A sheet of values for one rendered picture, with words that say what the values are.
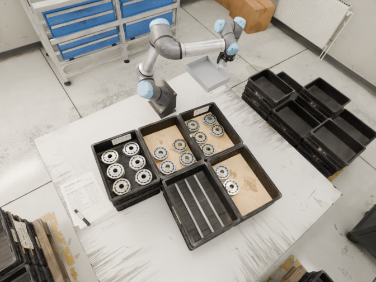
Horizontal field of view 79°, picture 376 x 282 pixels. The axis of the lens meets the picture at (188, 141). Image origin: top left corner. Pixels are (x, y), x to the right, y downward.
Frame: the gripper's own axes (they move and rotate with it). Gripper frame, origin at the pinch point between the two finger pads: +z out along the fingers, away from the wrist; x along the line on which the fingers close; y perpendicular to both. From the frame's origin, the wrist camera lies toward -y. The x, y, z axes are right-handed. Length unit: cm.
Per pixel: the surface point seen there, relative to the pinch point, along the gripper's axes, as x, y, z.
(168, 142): -51, 18, 38
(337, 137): 97, 92, 37
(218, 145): -25, 41, 32
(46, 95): -75, -163, 129
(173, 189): -68, 47, 42
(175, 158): -55, 31, 39
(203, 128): -24.4, 23.8, 31.4
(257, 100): 76, 13, 48
